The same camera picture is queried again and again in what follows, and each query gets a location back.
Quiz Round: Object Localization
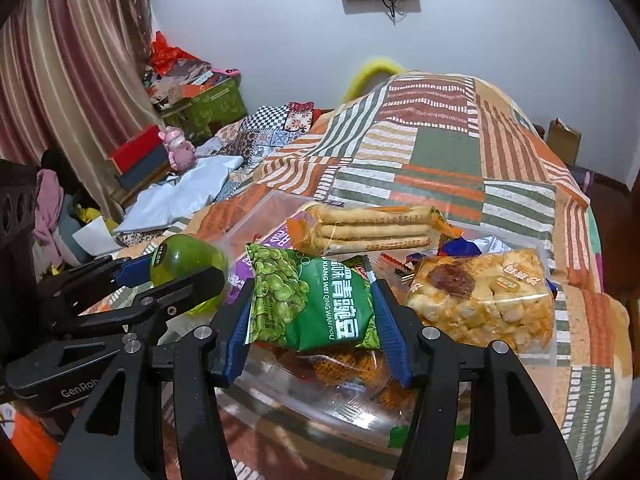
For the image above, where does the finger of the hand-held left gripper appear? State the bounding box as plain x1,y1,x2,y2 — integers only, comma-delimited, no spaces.
50,266,227,348
37,255,157,321

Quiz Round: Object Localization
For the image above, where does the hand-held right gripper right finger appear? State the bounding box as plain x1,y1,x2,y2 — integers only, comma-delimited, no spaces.
367,275,581,480

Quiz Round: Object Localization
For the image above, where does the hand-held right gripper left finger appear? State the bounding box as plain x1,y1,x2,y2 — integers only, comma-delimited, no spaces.
50,280,256,480

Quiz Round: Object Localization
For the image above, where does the round green bottle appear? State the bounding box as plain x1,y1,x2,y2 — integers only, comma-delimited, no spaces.
150,234,232,317

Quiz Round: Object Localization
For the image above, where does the green pea snack packet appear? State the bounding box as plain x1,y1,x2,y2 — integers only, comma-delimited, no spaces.
244,242,386,353

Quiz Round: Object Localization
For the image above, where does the clear plastic container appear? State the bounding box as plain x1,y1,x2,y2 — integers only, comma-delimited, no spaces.
200,187,563,480

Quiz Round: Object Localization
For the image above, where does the white paper sheet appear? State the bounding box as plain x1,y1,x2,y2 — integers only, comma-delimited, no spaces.
72,215,118,256

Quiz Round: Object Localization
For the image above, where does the orange crisps clear packet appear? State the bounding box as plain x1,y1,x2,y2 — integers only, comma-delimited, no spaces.
300,347,416,411

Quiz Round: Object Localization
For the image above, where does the white plastic bag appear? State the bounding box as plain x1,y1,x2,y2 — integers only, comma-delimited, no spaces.
115,155,246,233

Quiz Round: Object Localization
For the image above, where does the puffed rice cake packet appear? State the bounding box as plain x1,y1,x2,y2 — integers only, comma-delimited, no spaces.
405,247,558,356

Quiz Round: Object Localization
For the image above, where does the purple snack packet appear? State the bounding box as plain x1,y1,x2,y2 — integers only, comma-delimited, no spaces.
235,212,311,301

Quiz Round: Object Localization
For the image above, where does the dark blue flat box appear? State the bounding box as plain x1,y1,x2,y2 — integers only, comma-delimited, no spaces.
120,147,173,191

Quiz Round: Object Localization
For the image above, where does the biscuit stick packet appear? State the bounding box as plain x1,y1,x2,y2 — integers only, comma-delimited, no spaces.
286,201,463,256

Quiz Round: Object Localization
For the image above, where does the pink cloth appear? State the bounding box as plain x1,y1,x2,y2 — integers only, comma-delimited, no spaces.
34,169,66,266

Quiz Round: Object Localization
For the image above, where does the red flat box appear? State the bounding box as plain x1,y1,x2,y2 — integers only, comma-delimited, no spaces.
107,125,163,173

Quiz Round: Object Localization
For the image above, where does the pink toy figure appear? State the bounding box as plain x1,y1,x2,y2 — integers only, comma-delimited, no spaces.
157,126,198,173

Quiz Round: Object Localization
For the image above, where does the checkered patchwork quilt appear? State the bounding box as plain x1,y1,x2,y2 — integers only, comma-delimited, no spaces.
197,101,316,166

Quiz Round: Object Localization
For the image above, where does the patchwork blanket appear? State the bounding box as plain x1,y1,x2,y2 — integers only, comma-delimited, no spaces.
80,72,633,480

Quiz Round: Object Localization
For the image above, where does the green cardboard box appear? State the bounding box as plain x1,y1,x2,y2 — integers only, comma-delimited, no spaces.
162,80,248,143

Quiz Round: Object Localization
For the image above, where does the striped curtain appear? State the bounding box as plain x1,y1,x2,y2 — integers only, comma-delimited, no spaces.
0,0,163,211

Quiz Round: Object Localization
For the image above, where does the red plastic bag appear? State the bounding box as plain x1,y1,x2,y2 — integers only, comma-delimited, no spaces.
149,31,193,76

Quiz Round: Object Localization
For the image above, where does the purple cloth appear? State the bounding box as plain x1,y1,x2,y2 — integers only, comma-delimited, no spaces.
570,165,596,193

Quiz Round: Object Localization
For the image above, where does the brown cardboard box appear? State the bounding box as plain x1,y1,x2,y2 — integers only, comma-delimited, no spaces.
546,118,582,166

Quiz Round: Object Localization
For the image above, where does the yellow fluffy cushion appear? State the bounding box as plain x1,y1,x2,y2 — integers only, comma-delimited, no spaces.
342,58,406,103

